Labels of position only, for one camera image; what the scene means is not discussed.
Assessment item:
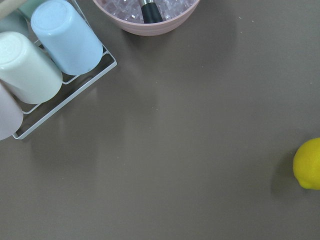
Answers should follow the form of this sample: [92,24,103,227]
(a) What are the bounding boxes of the ice cubes in bowl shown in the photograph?
[102,0,196,24]

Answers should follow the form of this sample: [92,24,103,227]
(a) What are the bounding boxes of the black handled metal scoop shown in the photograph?
[138,0,163,24]

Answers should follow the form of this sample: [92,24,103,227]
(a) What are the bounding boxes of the pink ribbed bowl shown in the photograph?
[93,0,200,36]

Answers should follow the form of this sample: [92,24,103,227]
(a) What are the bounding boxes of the white wire cup rack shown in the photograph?
[0,1,117,140]

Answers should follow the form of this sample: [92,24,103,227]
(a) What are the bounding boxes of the pale mint plastic cup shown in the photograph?
[0,31,63,104]

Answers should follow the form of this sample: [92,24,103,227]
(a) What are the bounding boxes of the green plastic cup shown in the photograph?
[18,0,41,20]

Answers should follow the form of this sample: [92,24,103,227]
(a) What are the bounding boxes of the light blue plastic cup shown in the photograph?
[30,0,103,76]

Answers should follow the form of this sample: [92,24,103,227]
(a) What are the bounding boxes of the yellow lemon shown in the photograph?
[293,138,320,190]

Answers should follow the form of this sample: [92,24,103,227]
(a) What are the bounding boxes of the pale pink plastic cup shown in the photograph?
[0,84,23,140]

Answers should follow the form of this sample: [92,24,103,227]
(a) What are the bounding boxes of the grey blue plastic cup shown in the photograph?
[0,11,29,38]

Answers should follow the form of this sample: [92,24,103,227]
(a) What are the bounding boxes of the wooden rack handle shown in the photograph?
[0,0,27,19]

